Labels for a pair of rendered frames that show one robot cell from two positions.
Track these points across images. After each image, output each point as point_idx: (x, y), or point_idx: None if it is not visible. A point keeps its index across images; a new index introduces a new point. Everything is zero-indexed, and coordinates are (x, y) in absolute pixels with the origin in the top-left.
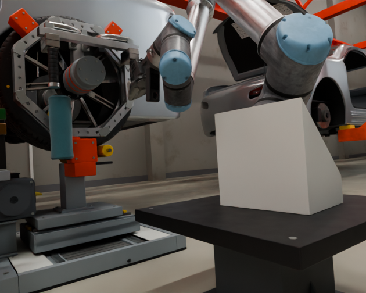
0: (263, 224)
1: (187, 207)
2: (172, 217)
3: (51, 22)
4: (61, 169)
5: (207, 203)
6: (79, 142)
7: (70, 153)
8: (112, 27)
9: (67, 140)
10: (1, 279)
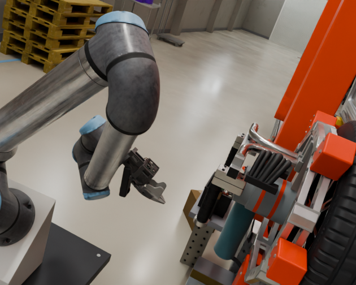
0: None
1: (68, 255)
2: (68, 232)
3: (252, 124)
4: None
5: (56, 270)
6: (243, 263)
7: (215, 246)
8: (321, 144)
9: (220, 235)
10: (189, 277)
